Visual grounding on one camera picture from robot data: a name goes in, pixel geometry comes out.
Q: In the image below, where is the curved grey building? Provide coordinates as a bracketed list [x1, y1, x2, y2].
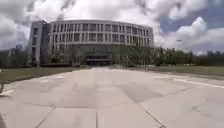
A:
[27, 19, 155, 67]

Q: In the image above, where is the grey stone slab plaza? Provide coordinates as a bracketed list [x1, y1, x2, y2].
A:
[0, 67, 224, 128]

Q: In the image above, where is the row of trees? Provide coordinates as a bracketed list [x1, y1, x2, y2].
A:
[113, 43, 224, 67]

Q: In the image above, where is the grass strip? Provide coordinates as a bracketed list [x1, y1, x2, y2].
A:
[0, 66, 84, 84]
[126, 64, 224, 78]

